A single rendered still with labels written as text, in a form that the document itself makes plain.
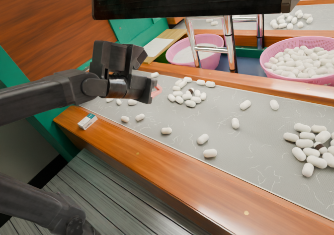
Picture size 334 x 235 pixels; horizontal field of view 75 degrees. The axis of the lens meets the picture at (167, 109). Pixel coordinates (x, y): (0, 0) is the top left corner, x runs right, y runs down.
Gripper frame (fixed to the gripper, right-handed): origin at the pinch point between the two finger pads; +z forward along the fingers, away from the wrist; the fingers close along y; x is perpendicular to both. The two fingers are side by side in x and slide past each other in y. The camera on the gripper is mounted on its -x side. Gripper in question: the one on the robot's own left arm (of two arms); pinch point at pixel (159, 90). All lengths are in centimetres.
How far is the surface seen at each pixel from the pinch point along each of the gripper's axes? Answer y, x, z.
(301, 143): -37.3, 5.2, 9.4
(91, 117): 24.3, 14.8, -6.3
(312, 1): -19, -49, 74
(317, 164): -41.3, 7.9, 6.6
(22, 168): 120, 78, 3
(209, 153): -19.7, 12.6, 0.6
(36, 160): 121, 74, 12
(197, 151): -15.7, 14.0, 1.7
